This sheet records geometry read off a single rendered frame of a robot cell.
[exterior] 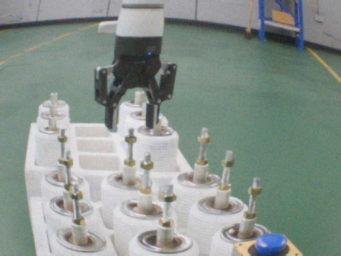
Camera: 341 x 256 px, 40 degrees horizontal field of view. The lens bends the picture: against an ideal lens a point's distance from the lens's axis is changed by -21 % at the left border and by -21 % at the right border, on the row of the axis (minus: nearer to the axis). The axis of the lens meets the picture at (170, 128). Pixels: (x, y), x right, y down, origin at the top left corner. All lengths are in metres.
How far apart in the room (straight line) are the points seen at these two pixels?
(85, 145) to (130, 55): 0.58
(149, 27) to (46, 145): 0.44
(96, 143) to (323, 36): 5.99
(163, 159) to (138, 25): 0.43
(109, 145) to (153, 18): 0.61
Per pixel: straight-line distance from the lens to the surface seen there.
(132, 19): 0.84
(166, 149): 1.20
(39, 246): 0.82
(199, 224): 0.84
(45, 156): 1.18
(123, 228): 0.81
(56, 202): 0.82
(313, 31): 7.16
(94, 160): 1.29
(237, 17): 7.07
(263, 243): 0.57
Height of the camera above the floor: 0.59
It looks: 15 degrees down
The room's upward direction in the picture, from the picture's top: 4 degrees clockwise
